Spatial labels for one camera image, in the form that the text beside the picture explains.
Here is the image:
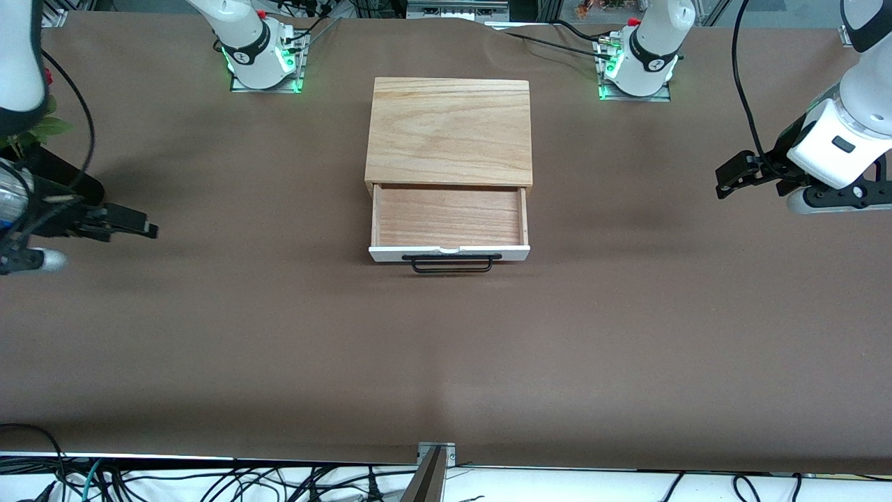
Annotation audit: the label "white-fronted wooden drawer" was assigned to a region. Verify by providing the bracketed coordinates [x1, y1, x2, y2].
[368, 183, 531, 264]

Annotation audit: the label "light wooden drawer cabinet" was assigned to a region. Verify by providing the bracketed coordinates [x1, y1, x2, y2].
[364, 77, 534, 203]

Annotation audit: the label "black cylindrical vase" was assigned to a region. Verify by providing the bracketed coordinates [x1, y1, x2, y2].
[10, 143, 105, 206]

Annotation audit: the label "red rose with green leaves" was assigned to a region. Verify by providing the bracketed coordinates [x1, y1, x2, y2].
[0, 66, 74, 160]

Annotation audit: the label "orange artificial flowers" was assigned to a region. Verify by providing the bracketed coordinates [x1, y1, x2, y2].
[575, 0, 628, 18]

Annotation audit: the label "brown table cover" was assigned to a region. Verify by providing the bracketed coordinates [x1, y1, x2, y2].
[0, 10, 892, 475]

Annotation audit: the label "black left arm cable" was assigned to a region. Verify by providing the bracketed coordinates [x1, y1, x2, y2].
[730, 0, 771, 165]

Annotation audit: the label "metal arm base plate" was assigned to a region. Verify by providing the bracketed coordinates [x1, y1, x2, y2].
[598, 77, 673, 103]
[229, 66, 306, 94]

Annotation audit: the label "short black table cable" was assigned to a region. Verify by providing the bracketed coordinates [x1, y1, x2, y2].
[551, 20, 603, 41]

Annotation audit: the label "black looped cable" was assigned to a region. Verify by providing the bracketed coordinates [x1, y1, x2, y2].
[0, 423, 70, 489]

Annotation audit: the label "long black table cable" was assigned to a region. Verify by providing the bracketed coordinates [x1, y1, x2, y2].
[491, 28, 614, 60]

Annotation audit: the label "teal cable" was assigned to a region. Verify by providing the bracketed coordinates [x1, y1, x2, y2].
[78, 459, 105, 502]

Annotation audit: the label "black base connector cables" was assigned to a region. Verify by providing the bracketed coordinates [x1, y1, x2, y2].
[275, 0, 342, 53]

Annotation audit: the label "tangled black cables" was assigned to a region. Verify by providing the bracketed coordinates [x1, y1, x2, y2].
[98, 460, 419, 502]

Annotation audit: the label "black metal drawer handle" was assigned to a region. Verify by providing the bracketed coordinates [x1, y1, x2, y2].
[402, 254, 502, 274]

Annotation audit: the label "aluminium frame rail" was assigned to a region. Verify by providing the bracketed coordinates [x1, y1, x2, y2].
[406, 0, 511, 22]

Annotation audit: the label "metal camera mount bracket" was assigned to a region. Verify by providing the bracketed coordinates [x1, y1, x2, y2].
[401, 441, 457, 502]

